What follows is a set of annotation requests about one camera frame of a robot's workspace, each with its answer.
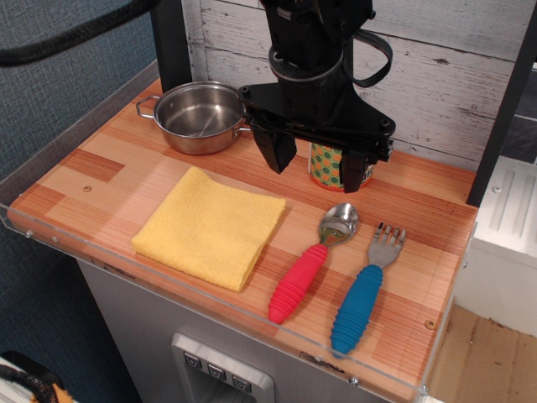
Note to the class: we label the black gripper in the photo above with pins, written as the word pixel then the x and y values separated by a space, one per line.
pixel 326 111

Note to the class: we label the stainless steel pot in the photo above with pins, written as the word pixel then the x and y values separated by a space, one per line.
pixel 197 118

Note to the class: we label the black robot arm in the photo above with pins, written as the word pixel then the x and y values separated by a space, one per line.
pixel 320 54

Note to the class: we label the yellow folded towel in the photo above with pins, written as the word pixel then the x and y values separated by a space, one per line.
pixel 209 230

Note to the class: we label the peas and carrots can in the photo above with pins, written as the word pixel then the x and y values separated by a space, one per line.
pixel 324 167

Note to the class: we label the white toy sink unit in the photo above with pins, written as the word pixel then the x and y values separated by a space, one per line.
pixel 497 280

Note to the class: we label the grey toy fridge cabinet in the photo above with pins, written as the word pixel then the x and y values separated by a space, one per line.
pixel 143 319

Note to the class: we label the silver dispenser button panel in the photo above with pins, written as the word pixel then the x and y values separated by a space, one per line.
pixel 208 375

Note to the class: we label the red handled metal spoon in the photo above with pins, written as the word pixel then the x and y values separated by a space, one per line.
pixel 337 226

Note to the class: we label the blue handled metal fork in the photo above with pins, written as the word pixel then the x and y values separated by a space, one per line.
pixel 353 316

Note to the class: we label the black vertical post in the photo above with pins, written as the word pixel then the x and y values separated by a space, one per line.
pixel 506 111

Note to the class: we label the clear acrylic guard rail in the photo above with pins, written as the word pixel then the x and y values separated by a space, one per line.
pixel 89 201

